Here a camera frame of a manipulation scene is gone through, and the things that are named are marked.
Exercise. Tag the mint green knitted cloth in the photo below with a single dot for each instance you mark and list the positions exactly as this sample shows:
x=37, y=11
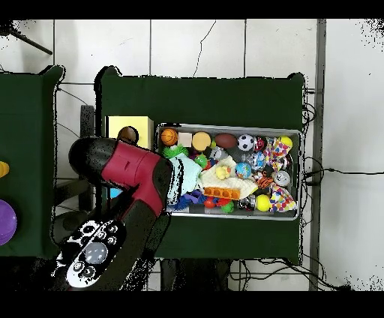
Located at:
x=189, y=174

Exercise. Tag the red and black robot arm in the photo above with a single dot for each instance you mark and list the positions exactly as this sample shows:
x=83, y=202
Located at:
x=132, y=171

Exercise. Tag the wooden box with three holes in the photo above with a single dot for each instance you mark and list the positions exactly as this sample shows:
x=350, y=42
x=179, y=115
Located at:
x=144, y=129

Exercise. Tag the orange foam disc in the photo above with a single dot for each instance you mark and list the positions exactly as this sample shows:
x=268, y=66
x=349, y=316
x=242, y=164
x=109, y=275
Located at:
x=201, y=141

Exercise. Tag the plain wooden cube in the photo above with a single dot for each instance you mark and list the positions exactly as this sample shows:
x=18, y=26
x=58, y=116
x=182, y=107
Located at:
x=184, y=139

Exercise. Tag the orange toy basketball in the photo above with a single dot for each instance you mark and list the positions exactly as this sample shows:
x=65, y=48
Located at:
x=169, y=137

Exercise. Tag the yellow plush toy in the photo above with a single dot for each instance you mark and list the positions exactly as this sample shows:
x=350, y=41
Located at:
x=223, y=172

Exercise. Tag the brown toy football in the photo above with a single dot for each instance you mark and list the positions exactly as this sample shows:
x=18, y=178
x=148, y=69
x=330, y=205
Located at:
x=225, y=140

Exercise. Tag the orange plastic building block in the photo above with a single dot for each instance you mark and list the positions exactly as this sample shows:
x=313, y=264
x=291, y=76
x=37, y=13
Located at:
x=222, y=193

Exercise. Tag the blue globe ball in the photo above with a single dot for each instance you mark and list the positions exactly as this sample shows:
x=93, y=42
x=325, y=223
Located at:
x=243, y=170

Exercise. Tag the cream knitted cloth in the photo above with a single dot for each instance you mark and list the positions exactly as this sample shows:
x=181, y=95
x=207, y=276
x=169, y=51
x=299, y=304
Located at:
x=240, y=184

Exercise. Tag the black and white soccer ball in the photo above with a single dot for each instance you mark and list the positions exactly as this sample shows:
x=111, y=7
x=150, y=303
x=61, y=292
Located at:
x=246, y=142

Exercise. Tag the dark green tablecloth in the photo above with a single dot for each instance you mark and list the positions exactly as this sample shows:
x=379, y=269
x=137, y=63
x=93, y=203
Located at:
x=195, y=102

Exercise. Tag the black flat panel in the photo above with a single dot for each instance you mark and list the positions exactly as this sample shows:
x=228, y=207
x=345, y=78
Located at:
x=87, y=120

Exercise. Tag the grey round base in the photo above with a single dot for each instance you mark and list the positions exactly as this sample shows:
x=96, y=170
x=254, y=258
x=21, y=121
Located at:
x=69, y=217

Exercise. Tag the neighbouring green table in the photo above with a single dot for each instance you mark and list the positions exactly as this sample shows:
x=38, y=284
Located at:
x=27, y=180

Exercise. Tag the yellow round object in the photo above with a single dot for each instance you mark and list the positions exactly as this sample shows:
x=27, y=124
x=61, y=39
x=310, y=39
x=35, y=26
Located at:
x=3, y=169

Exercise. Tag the purple ball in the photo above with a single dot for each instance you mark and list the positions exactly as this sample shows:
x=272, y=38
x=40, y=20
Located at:
x=6, y=222

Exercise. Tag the black tripod leg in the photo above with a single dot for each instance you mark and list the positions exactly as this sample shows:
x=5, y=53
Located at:
x=30, y=43

